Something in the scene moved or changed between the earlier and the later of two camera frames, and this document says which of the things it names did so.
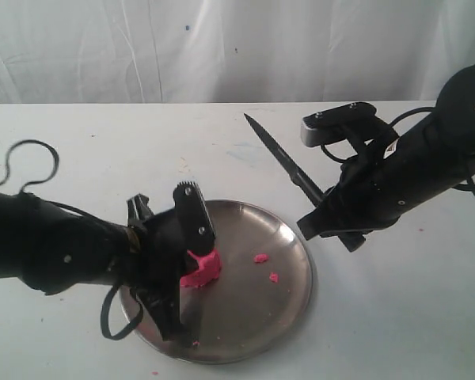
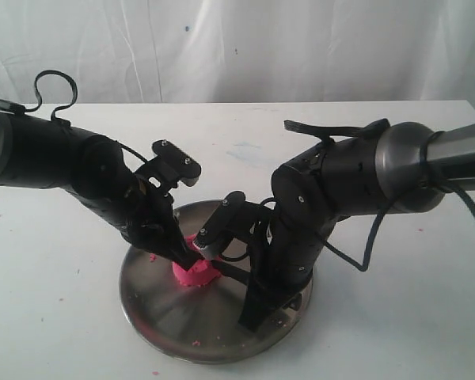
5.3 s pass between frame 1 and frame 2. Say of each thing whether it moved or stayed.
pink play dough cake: stayed
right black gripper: moved
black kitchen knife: moved
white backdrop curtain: stayed
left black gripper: moved
